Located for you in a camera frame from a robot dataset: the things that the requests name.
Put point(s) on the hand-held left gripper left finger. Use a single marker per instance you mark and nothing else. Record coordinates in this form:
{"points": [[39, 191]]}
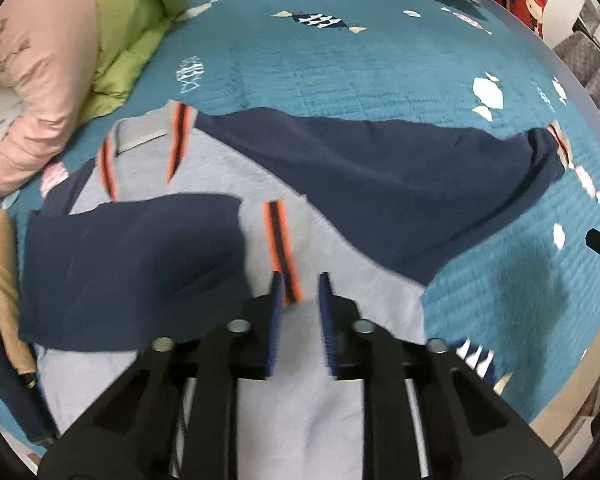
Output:
{"points": [[278, 305]]}

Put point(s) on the grey fabric chair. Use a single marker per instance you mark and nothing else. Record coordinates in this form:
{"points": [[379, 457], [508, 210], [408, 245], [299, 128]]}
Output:
{"points": [[587, 60]]}

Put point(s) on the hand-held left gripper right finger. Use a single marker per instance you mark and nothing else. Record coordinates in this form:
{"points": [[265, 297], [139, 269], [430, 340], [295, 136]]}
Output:
{"points": [[326, 310]]}

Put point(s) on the red cartoon cushion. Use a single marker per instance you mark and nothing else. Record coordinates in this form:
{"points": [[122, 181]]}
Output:
{"points": [[530, 2]]}

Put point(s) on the tan garment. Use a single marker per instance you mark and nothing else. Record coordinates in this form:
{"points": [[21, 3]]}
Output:
{"points": [[4, 280]]}

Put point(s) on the grey and navy sweater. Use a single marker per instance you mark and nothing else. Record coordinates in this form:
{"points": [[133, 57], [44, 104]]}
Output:
{"points": [[340, 165]]}

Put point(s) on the pink padded jacket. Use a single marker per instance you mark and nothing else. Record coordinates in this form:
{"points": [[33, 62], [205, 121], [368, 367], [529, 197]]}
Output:
{"points": [[44, 75]]}

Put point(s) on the teal printed blanket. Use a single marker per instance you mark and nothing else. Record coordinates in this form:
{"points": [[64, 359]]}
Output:
{"points": [[330, 70]]}

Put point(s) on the dark navy garment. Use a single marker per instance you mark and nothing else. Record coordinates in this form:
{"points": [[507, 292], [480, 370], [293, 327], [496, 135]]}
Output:
{"points": [[14, 400]]}

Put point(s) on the green padded jacket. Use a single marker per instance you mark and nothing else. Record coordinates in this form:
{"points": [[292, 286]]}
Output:
{"points": [[124, 35]]}

